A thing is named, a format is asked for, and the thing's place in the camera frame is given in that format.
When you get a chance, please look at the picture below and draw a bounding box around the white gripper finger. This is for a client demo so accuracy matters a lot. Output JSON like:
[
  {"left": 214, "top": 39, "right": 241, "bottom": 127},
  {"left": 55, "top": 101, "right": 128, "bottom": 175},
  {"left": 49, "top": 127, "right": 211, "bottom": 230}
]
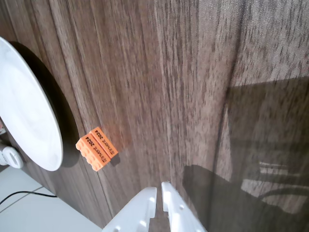
[
  {"left": 161, "top": 181, "right": 207, "bottom": 232},
  {"left": 101, "top": 186, "right": 158, "bottom": 232}
]

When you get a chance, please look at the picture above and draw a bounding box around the orange lego brick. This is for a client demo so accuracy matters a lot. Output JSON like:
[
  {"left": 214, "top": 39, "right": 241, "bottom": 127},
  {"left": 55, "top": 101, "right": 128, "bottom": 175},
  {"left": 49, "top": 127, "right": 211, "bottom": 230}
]
[
  {"left": 75, "top": 134, "right": 112, "bottom": 172},
  {"left": 90, "top": 126, "right": 119, "bottom": 160}
]

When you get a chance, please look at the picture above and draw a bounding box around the white round plate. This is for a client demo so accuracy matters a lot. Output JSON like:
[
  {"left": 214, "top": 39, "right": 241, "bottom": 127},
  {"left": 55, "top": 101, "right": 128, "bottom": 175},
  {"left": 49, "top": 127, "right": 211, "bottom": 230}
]
[{"left": 0, "top": 36, "right": 64, "bottom": 172}]

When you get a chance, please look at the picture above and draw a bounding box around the white power adapter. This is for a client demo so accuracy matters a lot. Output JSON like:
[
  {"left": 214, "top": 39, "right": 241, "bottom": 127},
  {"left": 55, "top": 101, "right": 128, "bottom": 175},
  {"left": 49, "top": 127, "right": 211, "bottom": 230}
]
[{"left": 0, "top": 142, "right": 25, "bottom": 169}]

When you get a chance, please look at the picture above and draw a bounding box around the thin black floor cable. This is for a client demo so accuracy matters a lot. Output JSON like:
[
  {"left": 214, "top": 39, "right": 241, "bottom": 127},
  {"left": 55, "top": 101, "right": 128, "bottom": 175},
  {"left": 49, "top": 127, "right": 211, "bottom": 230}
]
[{"left": 0, "top": 190, "right": 57, "bottom": 206}]

